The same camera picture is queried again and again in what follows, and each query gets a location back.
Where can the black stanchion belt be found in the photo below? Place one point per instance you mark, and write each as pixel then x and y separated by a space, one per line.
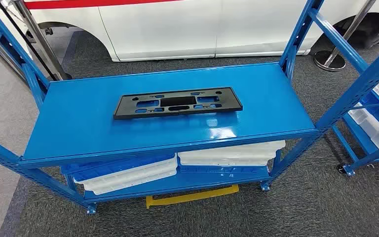
pixel 22 36

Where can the blue metal shelf rack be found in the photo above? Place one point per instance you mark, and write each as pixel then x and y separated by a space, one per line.
pixel 356 137
pixel 85 130

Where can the chrome stanchion post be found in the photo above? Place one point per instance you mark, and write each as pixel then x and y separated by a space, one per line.
pixel 330 60
pixel 42 39

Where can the black plastic panel with cutouts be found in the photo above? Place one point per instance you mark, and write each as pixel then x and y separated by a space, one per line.
pixel 127 111

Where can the white car with red stripe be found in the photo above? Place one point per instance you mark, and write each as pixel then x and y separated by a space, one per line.
pixel 163 29

